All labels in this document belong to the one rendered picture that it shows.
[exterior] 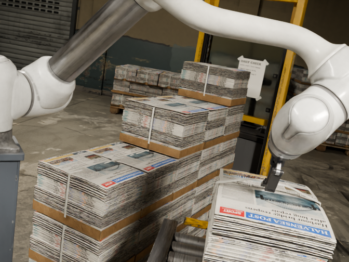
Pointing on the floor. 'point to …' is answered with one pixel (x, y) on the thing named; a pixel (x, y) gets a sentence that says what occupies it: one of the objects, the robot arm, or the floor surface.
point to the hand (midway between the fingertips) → (270, 159)
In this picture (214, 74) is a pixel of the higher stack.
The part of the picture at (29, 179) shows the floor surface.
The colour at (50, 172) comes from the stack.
